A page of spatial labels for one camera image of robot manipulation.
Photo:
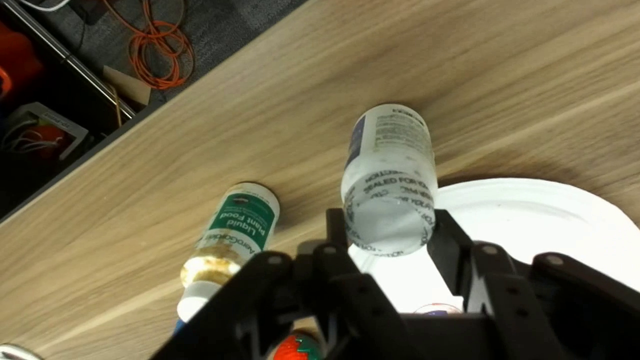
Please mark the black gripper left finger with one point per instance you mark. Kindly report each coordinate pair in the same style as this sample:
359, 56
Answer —
233, 301

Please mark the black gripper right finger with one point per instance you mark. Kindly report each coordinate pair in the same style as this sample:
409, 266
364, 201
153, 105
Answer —
520, 307

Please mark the white bottle with green label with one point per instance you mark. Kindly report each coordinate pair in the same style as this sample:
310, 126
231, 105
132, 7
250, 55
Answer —
236, 223

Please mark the small blue-capped bottle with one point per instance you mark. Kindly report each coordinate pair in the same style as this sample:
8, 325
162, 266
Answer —
391, 181

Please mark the white paper plate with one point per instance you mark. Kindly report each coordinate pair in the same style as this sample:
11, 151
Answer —
526, 213

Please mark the cardboard scrap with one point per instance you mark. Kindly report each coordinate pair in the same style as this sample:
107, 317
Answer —
126, 84

